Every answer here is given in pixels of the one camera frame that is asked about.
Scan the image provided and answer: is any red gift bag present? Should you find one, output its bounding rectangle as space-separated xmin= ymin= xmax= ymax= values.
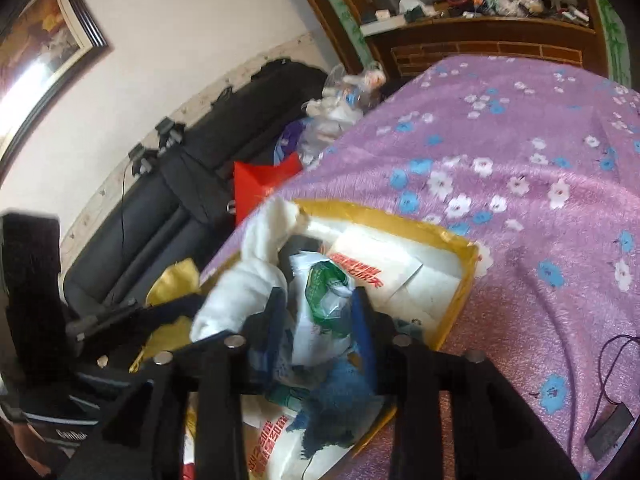
xmin=232 ymin=152 xmax=303 ymax=226

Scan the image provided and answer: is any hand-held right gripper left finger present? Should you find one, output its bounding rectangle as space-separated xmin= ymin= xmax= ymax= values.
xmin=60 ymin=287 xmax=289 ymax=480

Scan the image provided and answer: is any white cloth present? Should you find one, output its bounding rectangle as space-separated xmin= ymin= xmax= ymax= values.
xmin=190 ymin=196 xmax=311 ymax=343

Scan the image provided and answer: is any white bag with red print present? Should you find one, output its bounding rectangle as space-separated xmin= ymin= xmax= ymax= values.
xmin=182 ymin=395 xmax=351 ymax=480

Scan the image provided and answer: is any green and white plastic bag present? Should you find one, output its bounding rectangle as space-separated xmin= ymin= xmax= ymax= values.
xmin=287 ymin=250 xmax=358 ymax=366

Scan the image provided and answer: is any flat white box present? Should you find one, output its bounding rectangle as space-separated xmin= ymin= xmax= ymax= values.
xmin=360 ymin=12 xmax=408 ymax=36

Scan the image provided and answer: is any blue towel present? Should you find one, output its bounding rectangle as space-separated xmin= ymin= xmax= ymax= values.
xmin=287 ymin=355 xmax=383 ymax=461

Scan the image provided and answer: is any framed wall picture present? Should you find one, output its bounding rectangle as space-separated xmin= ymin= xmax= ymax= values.
xmin=0 ymin=0 xmax=111 ymax=176

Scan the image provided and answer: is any black leather sofa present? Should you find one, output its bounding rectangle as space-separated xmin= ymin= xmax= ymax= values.
xmin=60 ymin=57 xmax=331 ymax=321

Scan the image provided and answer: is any clear plastic bag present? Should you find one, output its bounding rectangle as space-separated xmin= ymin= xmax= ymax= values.
xmin=300 ymin=62 xmax=388 ymax=161

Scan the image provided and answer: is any yellow cloth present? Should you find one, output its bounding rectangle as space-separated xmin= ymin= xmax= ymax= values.
xmin=129 ymin=258 xmax=206 ymax=373

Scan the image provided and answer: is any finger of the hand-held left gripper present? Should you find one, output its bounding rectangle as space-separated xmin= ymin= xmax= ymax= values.
xmin=67 ymin=294 xmax=205 ymax=343
xmin=77 ymin=332 xmax=151 ymax=367

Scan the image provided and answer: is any small black device with cable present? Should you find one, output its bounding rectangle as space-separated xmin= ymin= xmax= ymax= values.
xmin=585 ymin=335 xmax=640 ymax=461

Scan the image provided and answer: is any purple floral blanket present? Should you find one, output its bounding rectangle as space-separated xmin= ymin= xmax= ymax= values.
xmin=200 ymin=52 xmax=640 ymax=480

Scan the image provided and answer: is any wooden dresser with mirror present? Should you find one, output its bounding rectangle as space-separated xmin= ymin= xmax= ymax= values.
xmin=282 ymin=0 xmax=633 ymax=81

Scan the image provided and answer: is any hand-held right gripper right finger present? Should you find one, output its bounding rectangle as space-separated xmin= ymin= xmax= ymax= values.
xmin=349 ymin=289 xmax=583 ymax=480

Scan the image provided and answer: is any clear plastic box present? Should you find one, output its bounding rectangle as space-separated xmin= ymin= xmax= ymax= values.
xmin=397 ymin=0 xmax=436 ymax=16

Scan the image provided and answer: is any pile of small toiletries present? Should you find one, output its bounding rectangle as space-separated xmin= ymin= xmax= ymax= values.
xmin=440 ymin=0 xmax=593 ymax=23

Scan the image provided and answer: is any black clamp device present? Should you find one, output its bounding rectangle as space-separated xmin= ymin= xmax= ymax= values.
xmin=155 ymin=117 xmax=187 ymax=153
xmin=127 ymin=145 xmax=160 ymax=177

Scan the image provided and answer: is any purple and blue bag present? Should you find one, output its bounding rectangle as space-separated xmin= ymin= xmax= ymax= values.
xmin=272 ymin=120 xmax=313 ymax=166

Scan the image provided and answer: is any white paper with red print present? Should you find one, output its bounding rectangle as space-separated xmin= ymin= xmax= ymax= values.
xmin=320 ymin=225 xmax=426 ymax=306

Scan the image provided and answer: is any cardboard box with yellow tape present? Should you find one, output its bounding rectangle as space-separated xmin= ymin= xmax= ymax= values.
xmin=180 ymin=199 xmax=481 ymax=480

